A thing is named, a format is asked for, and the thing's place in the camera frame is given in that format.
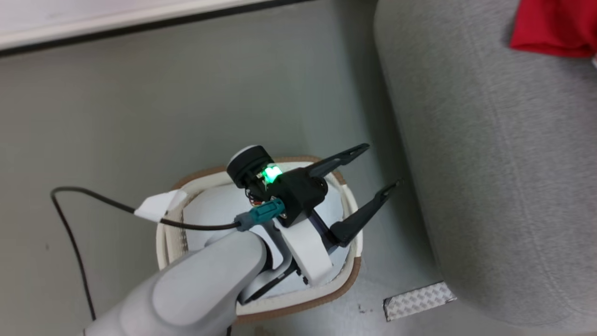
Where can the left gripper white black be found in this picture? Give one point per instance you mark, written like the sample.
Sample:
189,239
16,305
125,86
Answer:
305,252

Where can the red cloth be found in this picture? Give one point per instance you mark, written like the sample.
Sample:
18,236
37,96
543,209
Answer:
555,25

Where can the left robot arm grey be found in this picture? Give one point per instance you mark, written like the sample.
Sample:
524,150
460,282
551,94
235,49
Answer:
200,289

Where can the grey fabric sofa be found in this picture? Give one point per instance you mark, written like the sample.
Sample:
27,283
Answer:
489,163

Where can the white laundry basket brown rim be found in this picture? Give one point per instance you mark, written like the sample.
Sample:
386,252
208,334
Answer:
289,303

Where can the white paper tag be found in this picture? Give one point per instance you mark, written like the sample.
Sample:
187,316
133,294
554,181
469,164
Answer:
156,205

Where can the white and black baseboard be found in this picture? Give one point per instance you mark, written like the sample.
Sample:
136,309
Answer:
116,28

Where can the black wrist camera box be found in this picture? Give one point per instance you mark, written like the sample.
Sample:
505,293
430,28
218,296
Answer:
298,191

